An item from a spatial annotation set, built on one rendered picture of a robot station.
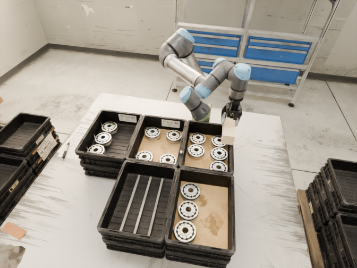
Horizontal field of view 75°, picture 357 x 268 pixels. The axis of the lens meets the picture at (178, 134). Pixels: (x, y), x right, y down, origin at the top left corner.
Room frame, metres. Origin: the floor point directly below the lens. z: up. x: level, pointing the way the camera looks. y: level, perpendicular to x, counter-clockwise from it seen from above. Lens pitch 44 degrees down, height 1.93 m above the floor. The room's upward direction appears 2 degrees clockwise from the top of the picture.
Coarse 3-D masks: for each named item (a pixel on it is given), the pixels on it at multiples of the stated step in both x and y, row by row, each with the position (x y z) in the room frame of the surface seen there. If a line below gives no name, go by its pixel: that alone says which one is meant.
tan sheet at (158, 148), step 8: (144, 136) 1.10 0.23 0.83; (160, 136) 1.11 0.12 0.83; (144, 144) 1.03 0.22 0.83; (152, 144) 1.03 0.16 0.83; (160, 144) 1.04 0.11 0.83; (168, 144) 1.04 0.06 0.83; (176, 144) 1.04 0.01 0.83; (152, 152) 0.97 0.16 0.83; (160, 152) 0.97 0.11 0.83; (168, 152) 0.97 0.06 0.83; (176, 152) 0.97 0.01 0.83
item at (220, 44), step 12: (192, 36) 2.89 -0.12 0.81; (204, 36) 2.85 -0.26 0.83; (216, 36) 2.83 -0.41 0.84; (228, 36) 2.83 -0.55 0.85; (240, 36) 2.81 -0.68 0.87; (204, 48) 2.87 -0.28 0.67; (216, 48) 2.84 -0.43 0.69; (228, 48) 2.81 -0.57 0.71; (204, 60) 2.85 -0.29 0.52; (204, 72) 2.86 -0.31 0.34
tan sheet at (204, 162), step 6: (210, 138) 1.11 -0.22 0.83; (210, 144) 1.06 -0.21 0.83; (186, 150) 0.99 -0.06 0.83; (210, 150) 1.00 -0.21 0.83; (186, 156) 0.94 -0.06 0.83; (204, 156) 0.95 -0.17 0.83; (186, 162) 0.90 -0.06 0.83; (192, 162) 0.90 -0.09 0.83; (198, 162) 0.90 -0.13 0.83; (204, 162) 0.90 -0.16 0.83; (210, 162) 0.90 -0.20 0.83; (204, 168) 0.86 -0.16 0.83
